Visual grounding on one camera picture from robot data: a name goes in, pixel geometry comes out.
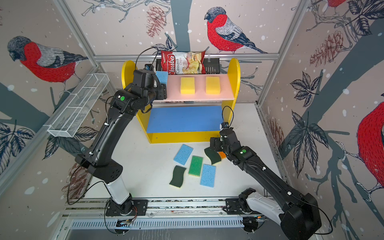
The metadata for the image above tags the blue sponge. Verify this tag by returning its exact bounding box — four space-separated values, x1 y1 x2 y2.
200 164 216 188
156 71 169 85
174 144 193 166

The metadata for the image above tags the yellow sponge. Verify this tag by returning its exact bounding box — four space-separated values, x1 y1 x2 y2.
181 77 196 95
206 76 221 95

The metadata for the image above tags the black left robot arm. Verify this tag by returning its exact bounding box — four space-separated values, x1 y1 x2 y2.
75 70 167 215

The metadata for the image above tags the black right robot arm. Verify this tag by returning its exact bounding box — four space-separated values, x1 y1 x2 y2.
210 128 322 240

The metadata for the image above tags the yellow shelf with coloured boards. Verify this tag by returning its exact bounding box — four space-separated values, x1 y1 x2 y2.
137 59 241 144

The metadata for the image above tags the orange sponge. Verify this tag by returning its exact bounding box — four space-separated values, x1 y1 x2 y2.
219 152 227 159

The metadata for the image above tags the dark green wavy sponge right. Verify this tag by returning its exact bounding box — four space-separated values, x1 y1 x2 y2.
204 148 222 165

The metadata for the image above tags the dark green wavy sponge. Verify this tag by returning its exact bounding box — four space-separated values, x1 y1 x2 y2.
204 148 222 165
169 166 186 188

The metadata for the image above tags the red cassava chips bag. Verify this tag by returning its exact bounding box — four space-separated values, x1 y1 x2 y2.
161 51 206 75

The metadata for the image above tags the dark green wavy sponge left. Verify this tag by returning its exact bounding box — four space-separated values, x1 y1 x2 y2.
169 166 186 188

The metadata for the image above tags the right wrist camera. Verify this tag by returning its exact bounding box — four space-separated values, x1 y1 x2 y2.
220 122 230 131

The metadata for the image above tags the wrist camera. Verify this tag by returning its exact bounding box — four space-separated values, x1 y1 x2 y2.
144 64 154 71
220 122 230 131

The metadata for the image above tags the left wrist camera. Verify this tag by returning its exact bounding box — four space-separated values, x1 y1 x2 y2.
144 64 154 71

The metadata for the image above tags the black wire basket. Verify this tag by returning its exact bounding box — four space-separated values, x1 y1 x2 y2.
155 58 221 74

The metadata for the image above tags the white wire mesh tray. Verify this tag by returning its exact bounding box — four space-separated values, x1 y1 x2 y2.
48 73 110 138

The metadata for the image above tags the aluminium rail base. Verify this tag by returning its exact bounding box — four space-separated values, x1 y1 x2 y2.
61 196 313 232

